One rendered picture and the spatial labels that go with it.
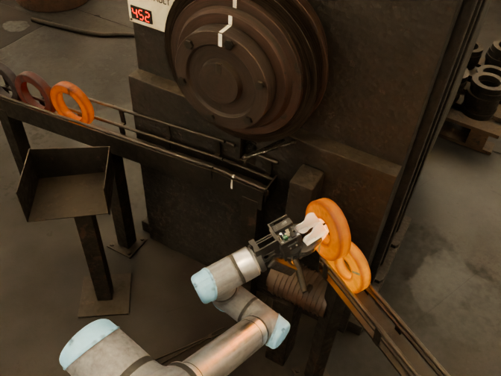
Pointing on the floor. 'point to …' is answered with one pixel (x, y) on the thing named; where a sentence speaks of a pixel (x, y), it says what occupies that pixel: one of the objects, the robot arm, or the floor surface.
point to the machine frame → (319, 131)
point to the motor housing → (294, 305)
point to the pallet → (478, 101)
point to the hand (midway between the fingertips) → (328, 224)
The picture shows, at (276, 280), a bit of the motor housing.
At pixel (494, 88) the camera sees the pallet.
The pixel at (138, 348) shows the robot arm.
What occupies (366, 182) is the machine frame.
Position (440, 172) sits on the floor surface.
